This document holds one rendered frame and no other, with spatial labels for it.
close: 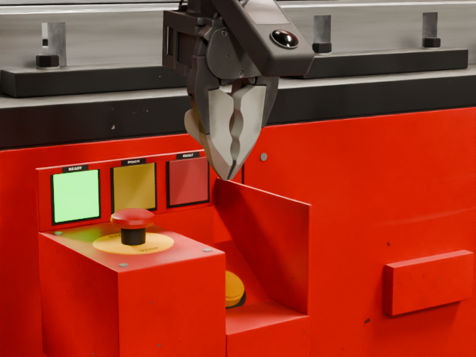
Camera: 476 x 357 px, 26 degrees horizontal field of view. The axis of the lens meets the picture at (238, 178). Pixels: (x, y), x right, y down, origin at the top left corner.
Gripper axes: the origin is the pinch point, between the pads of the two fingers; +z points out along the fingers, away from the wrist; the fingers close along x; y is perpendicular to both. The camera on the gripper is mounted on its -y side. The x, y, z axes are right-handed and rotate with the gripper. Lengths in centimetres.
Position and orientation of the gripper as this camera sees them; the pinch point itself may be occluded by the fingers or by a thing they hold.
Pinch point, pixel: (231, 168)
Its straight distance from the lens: 95.1
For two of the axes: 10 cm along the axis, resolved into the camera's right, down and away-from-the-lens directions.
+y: -5.6, -2.5, 7.9
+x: -8.3, 1.2, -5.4
